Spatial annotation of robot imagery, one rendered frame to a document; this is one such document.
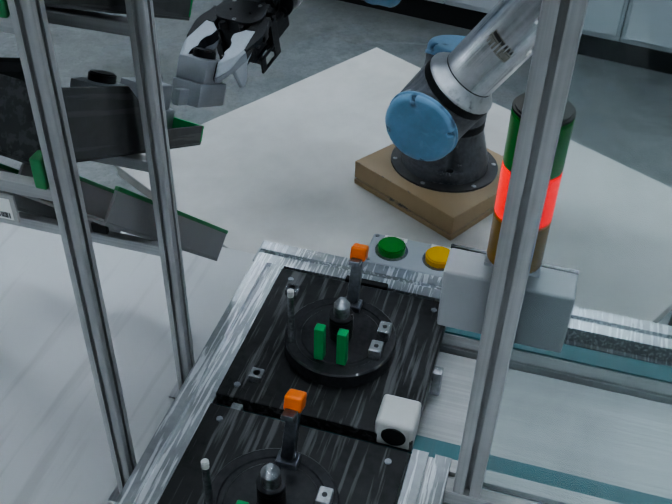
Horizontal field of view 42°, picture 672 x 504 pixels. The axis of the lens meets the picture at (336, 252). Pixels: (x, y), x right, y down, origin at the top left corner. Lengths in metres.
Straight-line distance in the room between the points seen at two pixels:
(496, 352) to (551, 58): 0.30
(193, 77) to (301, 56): 2.75
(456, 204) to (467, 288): 0.65
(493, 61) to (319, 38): 2.81
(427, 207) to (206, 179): 0.41
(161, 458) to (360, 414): 0.23
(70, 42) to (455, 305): 3.41
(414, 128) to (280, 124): 0.48
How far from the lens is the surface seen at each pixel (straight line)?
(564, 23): 0.64
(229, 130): 1.72
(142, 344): 1.28
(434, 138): 1.31
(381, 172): 1.51
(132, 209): 0.99
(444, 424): 1.10
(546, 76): 0.66
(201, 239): 1.14
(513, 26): 1.23
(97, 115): 0.89
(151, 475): 1.01
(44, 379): 1.26
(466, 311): 0.83
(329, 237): 1.44
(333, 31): 4.10
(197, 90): 1.13
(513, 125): 0.71
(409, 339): 1.12
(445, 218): 1.44
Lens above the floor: 1.76
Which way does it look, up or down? 40 degrees down
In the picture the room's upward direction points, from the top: 2 degrees clockwise
